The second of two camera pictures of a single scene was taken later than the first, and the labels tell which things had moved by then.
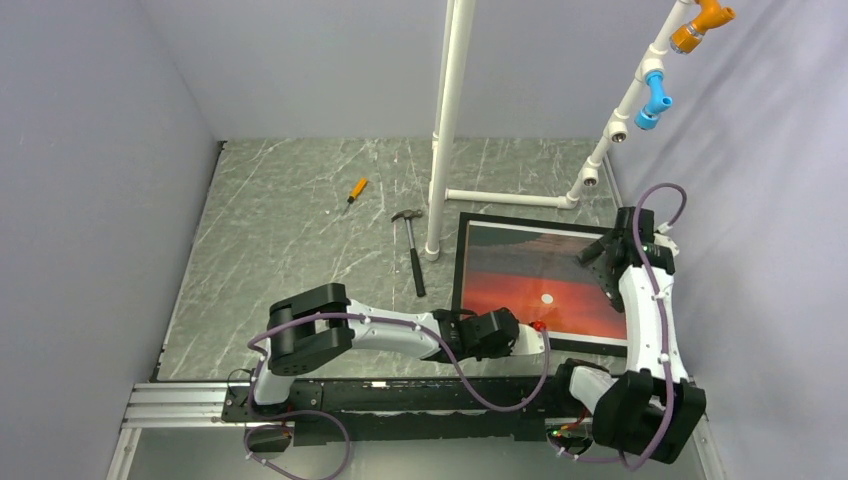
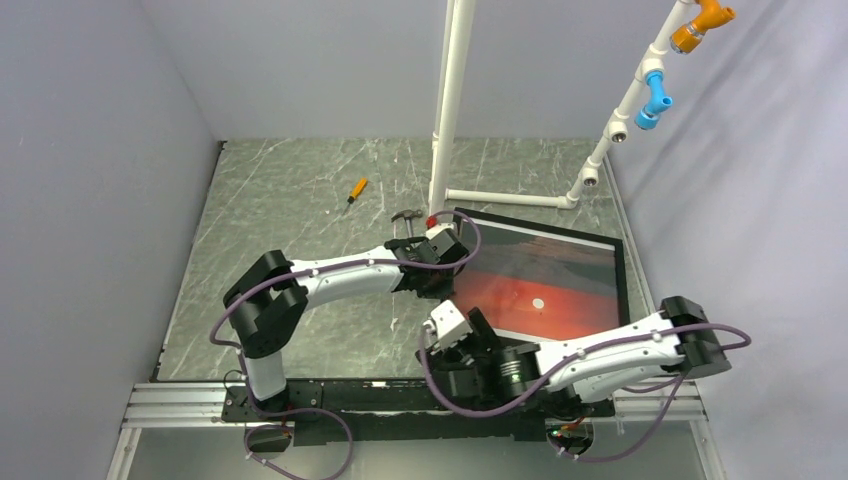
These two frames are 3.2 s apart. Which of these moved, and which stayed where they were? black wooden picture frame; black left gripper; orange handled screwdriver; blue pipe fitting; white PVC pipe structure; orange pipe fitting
Moved: black left gripper; black wooden picture frame
Stayed: orange handled screwdriver; white PVC pipe structure; orange pipe fitting; blue pipe fitting
